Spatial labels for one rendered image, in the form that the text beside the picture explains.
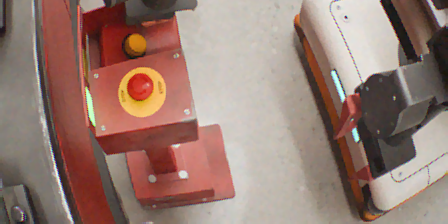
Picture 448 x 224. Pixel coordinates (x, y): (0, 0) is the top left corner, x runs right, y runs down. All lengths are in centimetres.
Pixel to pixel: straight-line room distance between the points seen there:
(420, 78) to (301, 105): 127
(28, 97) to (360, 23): 96
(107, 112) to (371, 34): 82
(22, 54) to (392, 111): 60
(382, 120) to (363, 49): 103
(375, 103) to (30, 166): 52
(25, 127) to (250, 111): 99
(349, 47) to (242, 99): 38
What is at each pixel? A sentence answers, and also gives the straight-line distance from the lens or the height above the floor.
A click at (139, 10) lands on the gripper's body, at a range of 88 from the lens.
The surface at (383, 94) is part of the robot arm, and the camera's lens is 53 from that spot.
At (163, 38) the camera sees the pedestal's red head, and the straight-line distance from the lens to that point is 106.
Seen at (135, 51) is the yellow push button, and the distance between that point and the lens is 103.
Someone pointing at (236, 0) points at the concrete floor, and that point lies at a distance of 187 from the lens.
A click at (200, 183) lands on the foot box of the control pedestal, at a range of 159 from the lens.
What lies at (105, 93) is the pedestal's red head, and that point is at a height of 78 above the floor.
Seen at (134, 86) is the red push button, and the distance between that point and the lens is 93.
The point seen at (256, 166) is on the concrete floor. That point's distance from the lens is 172.
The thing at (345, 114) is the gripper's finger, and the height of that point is 105.
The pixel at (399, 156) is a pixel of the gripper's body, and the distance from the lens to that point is 65.
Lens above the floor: 168
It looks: 72 degrees down
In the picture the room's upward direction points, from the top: 2 degrees clockwise
